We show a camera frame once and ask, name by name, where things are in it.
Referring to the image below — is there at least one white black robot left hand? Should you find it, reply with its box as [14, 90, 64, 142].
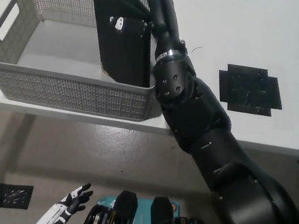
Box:
[32, 174, 95, 224]

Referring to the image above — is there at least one black tape patch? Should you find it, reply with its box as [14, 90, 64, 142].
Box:
[212, 61, 289, 120]

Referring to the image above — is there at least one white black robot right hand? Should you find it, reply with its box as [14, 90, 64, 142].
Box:
[104, 0, 193, 62]

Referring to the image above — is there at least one black perforated floor pad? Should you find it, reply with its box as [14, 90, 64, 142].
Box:
[0, 180, 34, 212]

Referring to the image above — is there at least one black hardcover notebook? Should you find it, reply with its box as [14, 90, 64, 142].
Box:
[75, 0, 165, 88]

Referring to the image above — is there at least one grey perforated plastic basket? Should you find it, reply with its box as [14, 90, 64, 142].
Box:
[0, 0, 183, 126]

